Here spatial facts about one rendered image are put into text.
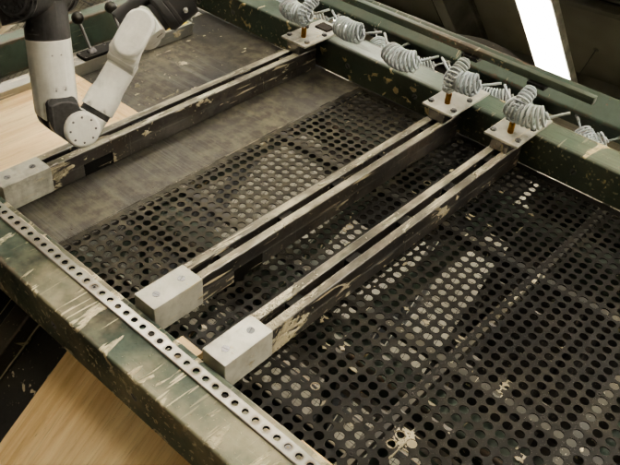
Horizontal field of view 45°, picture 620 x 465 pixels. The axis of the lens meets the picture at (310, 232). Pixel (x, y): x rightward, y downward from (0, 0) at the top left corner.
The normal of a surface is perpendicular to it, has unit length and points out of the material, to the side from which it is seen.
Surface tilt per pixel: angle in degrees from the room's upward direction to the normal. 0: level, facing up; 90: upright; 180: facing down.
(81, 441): 90
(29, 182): 90
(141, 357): 53
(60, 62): 90
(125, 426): 90
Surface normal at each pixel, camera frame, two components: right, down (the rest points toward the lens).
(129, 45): 0.06, 0.03
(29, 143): 0.07, -0.77
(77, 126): 0.58, 0.33
